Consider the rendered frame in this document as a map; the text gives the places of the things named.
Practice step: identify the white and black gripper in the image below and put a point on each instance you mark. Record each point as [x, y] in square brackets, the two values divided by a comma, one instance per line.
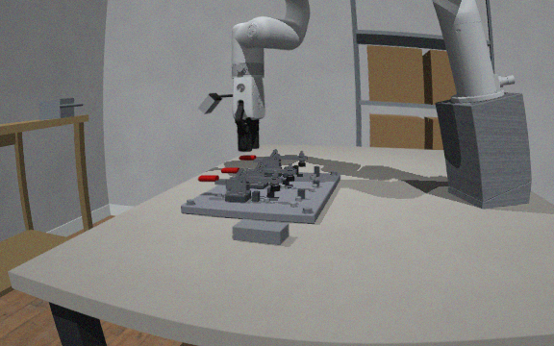
[248, 102]

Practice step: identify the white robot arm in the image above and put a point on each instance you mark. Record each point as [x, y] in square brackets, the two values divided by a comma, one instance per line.
[461, 28]

